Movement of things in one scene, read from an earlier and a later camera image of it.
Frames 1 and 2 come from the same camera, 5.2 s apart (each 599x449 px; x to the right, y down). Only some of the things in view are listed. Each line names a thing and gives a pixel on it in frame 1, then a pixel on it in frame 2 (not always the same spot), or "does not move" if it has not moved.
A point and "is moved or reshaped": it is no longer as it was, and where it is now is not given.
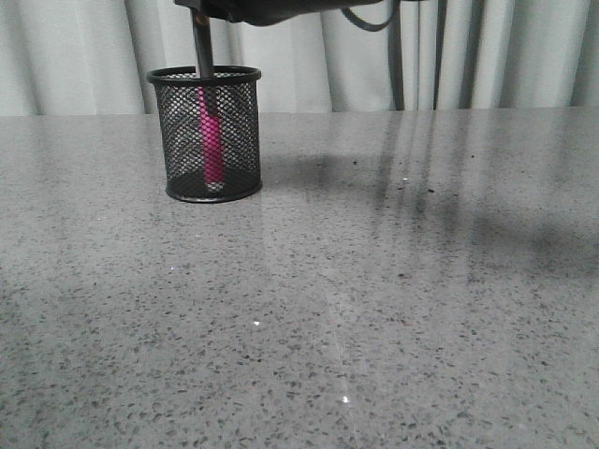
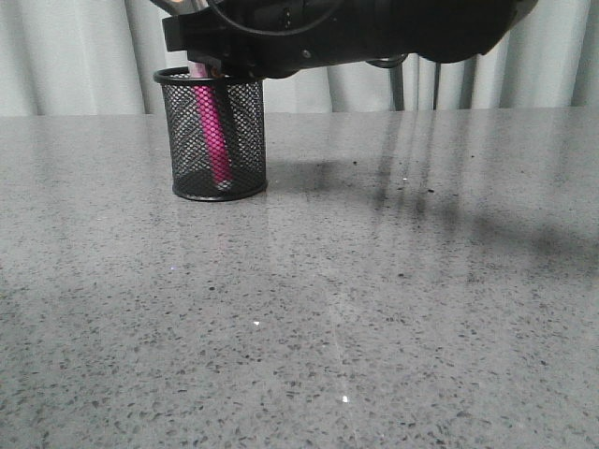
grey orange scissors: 202,36 is moved or reshaped
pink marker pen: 212,141 is moved or reshaped
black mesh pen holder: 210,126 does not move
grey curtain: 93,57 does not move
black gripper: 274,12 to 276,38
